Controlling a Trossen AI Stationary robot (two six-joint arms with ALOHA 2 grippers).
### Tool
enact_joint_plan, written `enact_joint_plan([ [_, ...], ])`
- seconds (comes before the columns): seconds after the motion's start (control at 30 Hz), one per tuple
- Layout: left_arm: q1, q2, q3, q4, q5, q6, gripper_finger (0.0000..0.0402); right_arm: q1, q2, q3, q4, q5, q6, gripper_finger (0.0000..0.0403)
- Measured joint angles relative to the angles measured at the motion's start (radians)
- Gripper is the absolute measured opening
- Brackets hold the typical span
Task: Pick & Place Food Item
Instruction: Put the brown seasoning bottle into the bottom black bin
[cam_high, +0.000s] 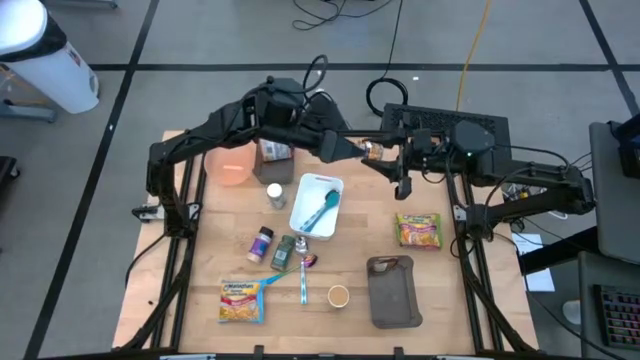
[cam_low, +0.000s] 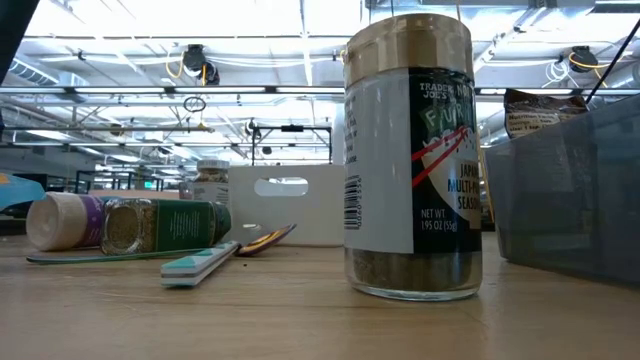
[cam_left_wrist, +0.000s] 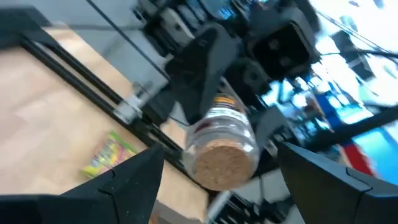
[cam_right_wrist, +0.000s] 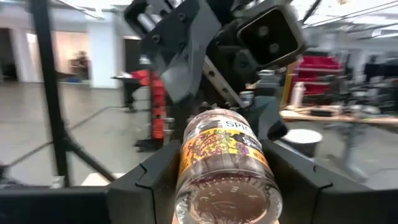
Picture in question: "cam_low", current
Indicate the green-labelled spice jar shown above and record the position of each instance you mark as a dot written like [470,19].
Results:
[185,225]

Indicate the dark grey plastic bin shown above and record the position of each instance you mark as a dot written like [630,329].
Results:
[565,200]

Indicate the grey ceiling pipe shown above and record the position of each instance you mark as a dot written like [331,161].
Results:
[100,129]

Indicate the white-lidded spice jar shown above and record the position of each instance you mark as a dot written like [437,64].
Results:
[212,192]

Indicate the ceiling light bar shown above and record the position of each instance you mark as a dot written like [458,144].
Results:
[150,90]

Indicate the white plastic bin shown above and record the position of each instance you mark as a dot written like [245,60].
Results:
[320,210]

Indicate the silver ventilation duct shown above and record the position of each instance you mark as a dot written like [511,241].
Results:
[30,72]

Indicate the gold-lidded furikake jar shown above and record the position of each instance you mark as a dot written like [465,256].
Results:
[380,175]

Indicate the purple-labelled spice jar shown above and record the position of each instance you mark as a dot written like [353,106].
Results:
[60,222]

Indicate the blue Maruchan ramen packet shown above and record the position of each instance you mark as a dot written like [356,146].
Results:
[20,192]

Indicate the orange-brown snack packet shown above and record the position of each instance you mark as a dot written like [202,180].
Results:
[540,117]

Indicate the black aluminium table frame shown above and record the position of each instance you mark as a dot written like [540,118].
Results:
[10,225]

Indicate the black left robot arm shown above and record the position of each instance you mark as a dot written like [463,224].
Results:
[12,25]

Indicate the pink translucent bowl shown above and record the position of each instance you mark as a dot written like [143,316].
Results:
[135,194]

